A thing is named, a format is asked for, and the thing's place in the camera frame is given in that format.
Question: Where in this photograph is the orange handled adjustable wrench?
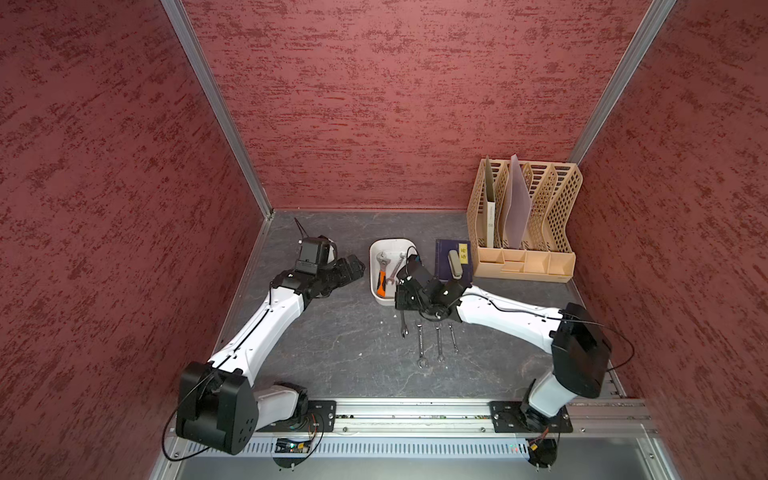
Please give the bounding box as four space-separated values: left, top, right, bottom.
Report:
376 251 390 298

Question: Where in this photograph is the large silver combination wrench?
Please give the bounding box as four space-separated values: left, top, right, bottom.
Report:
399 310 409 338

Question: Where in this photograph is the white plastic storage tray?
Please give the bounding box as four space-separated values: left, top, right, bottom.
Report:
369 238 415 306

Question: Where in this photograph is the tiny silver wrench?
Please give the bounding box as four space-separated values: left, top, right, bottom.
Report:
448 324 460 355

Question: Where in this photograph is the small silver combination wrench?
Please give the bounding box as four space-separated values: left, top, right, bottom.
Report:
435 324 445 363

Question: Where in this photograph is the medium silver combination wrench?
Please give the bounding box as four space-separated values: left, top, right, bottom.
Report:
415 321 428 368

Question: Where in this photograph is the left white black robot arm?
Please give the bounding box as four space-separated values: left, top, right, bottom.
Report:
171 255 365 455

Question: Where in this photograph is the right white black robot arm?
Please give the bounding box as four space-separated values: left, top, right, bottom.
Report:
395 266 612 431

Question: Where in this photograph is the dark blue notebook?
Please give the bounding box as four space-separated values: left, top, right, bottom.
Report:
435 239 473 282

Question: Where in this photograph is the beige stapler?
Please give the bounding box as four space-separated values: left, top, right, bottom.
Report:
448 250 464 280

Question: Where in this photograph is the white booklet in organizer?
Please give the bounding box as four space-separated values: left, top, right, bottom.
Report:
483 200 496 248

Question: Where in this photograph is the translucent plastic folder sheet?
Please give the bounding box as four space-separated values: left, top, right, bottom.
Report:
500 155 532 249

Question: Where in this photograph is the tan plastic file organizer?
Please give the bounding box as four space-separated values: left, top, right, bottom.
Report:
466 156 583 283

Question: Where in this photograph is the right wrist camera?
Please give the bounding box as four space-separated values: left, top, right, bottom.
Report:
403 254 436 289

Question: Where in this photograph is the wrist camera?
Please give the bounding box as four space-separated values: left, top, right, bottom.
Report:
294 236 337 275
403 254 436 289

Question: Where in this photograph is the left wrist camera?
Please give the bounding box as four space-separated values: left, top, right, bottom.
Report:
294 236 337 275

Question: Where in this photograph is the aluminium front rail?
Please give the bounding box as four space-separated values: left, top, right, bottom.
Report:
224 398 660 442

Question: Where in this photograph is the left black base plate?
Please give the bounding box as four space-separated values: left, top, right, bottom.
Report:
258 399 337 434

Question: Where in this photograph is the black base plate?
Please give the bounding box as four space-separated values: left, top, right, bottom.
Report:
488 401 573 434
258 399 337 434

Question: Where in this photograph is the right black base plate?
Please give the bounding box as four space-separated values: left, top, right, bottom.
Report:
488 401 573 434

